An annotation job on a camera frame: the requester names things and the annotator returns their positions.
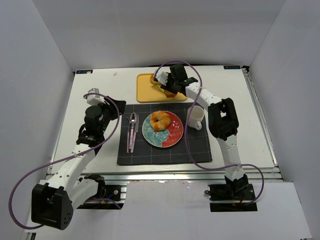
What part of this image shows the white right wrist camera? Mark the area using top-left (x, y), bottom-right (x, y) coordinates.
top-left (153, 71), bottom-right (169, 86)

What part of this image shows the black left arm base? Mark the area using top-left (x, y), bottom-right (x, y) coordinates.
top-left (71, 174), bottom-right (124, 210)

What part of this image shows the dark grey checked placemat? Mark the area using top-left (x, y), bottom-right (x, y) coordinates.
top-left (117, 102), bottom-right (213, 166)

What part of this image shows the yellow plastic tray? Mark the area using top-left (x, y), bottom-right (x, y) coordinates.
top-left (136, 73), bottom-right (188, 103)

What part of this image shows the orange glazed donut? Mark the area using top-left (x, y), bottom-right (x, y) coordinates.
top-left (149, 74), bottom-right (161, 86)

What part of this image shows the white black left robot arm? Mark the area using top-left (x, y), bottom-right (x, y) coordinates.
top-left (31, 93), bottom-right (126, 230)

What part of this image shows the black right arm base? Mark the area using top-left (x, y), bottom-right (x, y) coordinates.
top-left (204, 184), bottom-right (258, 213)

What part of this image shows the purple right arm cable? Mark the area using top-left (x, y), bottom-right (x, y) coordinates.
top-left (153, 59), bottom-right (266, 207)

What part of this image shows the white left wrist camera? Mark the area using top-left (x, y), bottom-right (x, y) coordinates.
top-left (85, 88), bottom-right (105, 106)

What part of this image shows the metal fork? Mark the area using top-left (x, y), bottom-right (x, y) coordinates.
top-left (126, 113), bottom-right (140, 154)

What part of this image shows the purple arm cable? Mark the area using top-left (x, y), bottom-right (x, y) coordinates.
top-left (153, 59), bottom-right (266, 207)
top-left (8, 92), bottom-right (122, 230)

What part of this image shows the red plate with teal flower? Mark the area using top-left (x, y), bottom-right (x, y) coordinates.
top-left (141, 111), bottom-right (184, 148)

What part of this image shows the shiny metal spoon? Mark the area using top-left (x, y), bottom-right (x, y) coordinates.
top-left (129, 112), bottom-right (138, 151)

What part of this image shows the blue left table label sticker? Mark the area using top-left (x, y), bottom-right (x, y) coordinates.
top-left (75, 69), bottom-right (93, 75)

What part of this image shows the brown sliced bread piece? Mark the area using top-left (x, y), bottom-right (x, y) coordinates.
top-left (164, 90), bottom-right (177, 98)

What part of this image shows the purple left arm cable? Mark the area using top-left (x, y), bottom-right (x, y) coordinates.
top-left (8, 92), bottom-right (122, 230)

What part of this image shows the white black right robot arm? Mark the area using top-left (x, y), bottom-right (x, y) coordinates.
top-left (153, 64), bottom-right (249, 199)

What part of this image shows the blue table label sticker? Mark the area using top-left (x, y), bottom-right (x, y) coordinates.
top-left (75, 69), bottom-right (93, 75)
top-left (223, 65), bottom-right (241, 70)

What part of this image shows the orange glazed twisted bread ring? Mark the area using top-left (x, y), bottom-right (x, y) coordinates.
top-left (150, 110), bottom-right (172, 132)

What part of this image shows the white ceramic mug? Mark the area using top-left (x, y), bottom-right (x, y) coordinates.
top-left (187, 105), bottom-right (205, 131)

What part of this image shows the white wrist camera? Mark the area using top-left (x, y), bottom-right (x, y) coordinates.
top-left (153, 71), bottom-right (169, 86)
top-left (85, 88), bottom-right (105, 106)

